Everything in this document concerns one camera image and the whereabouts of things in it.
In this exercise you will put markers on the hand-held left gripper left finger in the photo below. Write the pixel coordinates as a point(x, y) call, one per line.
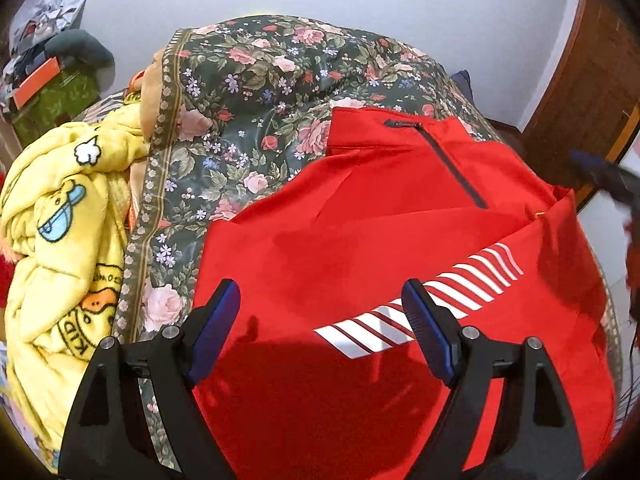
point(215, 330)

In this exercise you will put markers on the pile of clothes and bags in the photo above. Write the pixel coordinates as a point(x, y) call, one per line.
point(40, 25)

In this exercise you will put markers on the yellow cartoon print blanket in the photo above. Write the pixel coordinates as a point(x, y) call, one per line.
point(50, 260)

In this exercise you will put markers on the brown wooden door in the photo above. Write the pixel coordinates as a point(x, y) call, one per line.
point(590, 85)

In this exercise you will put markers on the striped bedsheet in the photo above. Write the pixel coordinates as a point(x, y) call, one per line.
point(102, 105)

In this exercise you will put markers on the dark blue bag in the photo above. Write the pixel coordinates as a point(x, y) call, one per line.
point(461, 82)

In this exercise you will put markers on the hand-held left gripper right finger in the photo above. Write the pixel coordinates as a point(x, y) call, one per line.
point(425, 330)

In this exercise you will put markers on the green cloth covered cabinet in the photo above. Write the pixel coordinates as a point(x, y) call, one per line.
point(55, 105)

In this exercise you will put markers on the red zip jacket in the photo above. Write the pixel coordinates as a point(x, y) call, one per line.
point(350, 260)

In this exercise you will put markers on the orange box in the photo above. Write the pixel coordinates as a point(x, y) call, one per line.
point(37, 82)

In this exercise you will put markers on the orange cloth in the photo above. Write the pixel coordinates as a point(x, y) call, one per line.
point(135, 84)

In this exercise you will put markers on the dark floral blanket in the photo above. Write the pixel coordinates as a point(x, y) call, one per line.
point(250, 85)

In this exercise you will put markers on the grey pillow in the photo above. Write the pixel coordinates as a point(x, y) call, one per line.
point(85, 50)

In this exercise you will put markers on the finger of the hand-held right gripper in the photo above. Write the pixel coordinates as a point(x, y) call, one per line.
point(605, 175)

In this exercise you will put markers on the red plush toy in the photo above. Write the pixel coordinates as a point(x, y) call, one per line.
point(4, 280)

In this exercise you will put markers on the white heart print sliding door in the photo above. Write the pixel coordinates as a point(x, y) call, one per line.
point(600, 230)

